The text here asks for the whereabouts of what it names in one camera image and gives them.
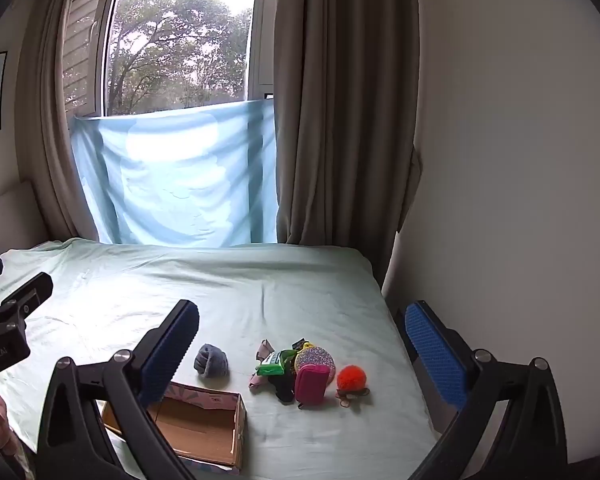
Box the black cloth item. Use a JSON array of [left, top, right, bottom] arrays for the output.
[[272, 375, 297, 403]]

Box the light blue hanging cloth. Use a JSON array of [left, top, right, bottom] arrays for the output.
[[71, 99, 280, 248]]

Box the cardboard box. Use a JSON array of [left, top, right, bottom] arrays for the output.
[[101, 380, 247, 476]]

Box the silver glitter sponge yellow trim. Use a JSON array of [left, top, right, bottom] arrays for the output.
[[294, 341, 337, 386]]

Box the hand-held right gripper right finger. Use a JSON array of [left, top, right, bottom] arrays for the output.
[[404, 300, 568, 480]]

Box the grey rolled sock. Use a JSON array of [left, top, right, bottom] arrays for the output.
[[194, 343, 229, 378]]

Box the white headboard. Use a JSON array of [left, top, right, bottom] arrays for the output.
[[0, 180, 48, 261]]

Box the green packet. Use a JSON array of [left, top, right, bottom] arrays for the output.
[[256, 350, 297, 377]]

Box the beige sock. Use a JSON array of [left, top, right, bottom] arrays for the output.
[[247, 339, 277, 392]]

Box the beige curtain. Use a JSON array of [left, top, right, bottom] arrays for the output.
[[272, 0, 423, 286], [15, 0, 106, 243]]

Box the orange pompom keychain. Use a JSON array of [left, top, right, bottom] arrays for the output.
[[335, 364, 371, 408]]

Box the window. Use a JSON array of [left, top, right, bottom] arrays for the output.
[[62, 0, 281, 118]]

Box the person's left hand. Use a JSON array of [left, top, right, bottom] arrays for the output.
[[0, 387, 19, 458]]

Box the bed with pale green sheet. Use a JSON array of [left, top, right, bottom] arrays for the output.
[[0, 237, 441, 480]]

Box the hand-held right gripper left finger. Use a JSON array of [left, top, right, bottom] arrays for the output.
[[36, 300, 201, 480]]

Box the pink zip pouch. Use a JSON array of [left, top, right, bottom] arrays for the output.
[[294, 364, 331, 406]]

